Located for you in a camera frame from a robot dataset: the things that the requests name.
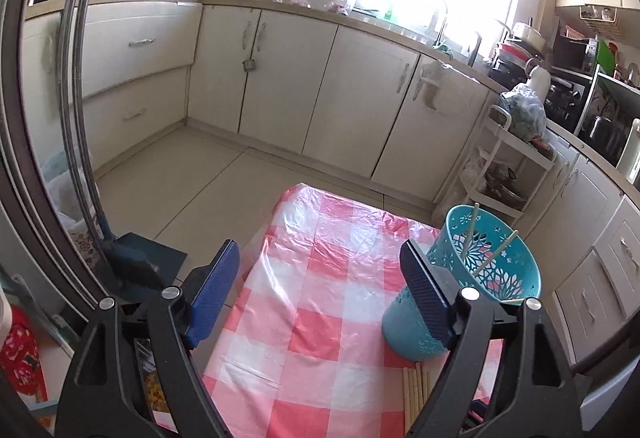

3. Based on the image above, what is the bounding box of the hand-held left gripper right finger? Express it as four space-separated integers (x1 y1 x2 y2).
399 239 593 438

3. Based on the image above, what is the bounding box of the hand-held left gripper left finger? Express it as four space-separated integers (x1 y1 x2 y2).
55 239 241 438

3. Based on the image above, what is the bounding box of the teal perforated utensil basket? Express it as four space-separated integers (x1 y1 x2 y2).
381 204 543 363

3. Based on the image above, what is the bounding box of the pink checkered tablecloth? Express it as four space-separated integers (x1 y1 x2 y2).
150 183 506 438

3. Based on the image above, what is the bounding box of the white rolling storage rack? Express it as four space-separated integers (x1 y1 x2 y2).
457 104 557 219

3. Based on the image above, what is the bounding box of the cream side cabinet with drawers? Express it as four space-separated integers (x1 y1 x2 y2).
520 125 640 371

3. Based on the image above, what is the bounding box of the red printed cloth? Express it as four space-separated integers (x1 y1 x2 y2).
0 305 50 406

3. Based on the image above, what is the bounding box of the plastic bag of greens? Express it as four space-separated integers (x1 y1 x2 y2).
499 82 549 145

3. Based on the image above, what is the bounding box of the cream base cabinet with doors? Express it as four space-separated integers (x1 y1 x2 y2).
186 0 496 211

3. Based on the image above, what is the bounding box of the cream drawer cabinet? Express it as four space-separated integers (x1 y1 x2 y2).
22 0 203 176

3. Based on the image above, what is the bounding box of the black countertop oven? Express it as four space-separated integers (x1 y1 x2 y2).
542 70 598 133

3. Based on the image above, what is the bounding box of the dish rack with dishes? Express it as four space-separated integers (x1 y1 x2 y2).
490 20 550 86

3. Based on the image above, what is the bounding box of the blue long-handled dustpan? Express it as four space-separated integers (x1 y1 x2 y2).
59 0 190 301

